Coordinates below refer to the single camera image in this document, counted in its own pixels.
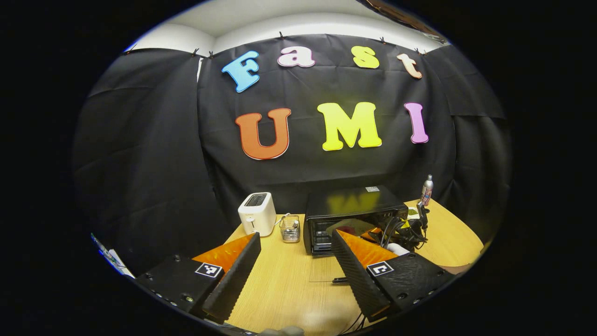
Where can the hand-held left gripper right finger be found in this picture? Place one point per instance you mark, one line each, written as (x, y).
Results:
(354, 274)

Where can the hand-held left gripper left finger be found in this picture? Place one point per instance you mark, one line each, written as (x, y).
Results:
(235, 274)

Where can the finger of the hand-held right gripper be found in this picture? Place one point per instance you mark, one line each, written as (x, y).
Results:
(371, 234)

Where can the black electric oven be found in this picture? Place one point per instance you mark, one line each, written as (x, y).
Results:
(350, 203)

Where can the small white dish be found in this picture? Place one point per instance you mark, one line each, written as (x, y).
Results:
(413, 212)

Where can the silver spray bottle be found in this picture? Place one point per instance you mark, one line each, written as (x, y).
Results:
(426, 191)

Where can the white toaster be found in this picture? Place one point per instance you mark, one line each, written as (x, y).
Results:
(256, 217)

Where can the black backdrop cloth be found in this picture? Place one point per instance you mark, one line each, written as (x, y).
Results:
(298, 172)

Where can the white printed papers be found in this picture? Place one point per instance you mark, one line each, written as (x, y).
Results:
(114, 259)

